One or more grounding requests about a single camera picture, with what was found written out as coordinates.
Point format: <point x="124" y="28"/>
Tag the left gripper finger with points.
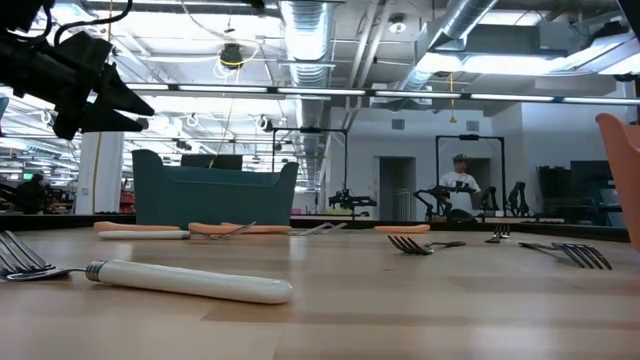
<point x="117" y="100"/>
<point x="85" y="122"/>

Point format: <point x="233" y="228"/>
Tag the all-metal fork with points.
<point x="410" y="246"/>

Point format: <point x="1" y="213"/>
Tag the black fork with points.
<point x="500" y="237"/>

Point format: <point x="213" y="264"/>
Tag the metal fork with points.
<point x="585" y="255"/>

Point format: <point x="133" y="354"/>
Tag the black background robot arm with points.
<point x="350" y="201"/>
<point x="489" y="197"/>
<point x="517" y="197"/>
<point x="435" y="197"/>

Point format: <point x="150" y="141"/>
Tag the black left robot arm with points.
<point x="20" y="12"/>

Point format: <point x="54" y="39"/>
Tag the white pillar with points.
<point x="100" y="175"/>

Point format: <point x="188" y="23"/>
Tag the turquoise plastic bin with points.
<point x="2" y="115"/>

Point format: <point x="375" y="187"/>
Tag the green exit sign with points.
<point x="28" y="176"/>

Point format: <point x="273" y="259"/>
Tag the person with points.
<point x="457" y="185"/>
<point x="32" y="195"/>

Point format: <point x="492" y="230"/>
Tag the long LED light bar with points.
<point x="225" y="88"/>

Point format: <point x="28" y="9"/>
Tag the black monitor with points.
<point x="595" y="175"/>
<point x="210" y="161"/>

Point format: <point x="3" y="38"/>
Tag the dark teal plastic bin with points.
<point x="215" y="200"/>

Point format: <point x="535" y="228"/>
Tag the round ceiling fixture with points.
<point x="397" y="25"/>

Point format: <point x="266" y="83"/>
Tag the orange plastic bin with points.
<point x="625" y="175"/>

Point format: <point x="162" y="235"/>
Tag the black station frame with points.
<point x="310" y="130"/>
<point x="470" y="136"/>

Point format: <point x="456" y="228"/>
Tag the silver ventilation duct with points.
<point x="460" y="20"/>
<point x="305" y="40"/>

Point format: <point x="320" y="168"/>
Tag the black metal table frame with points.
<point x="575" y="231"/>

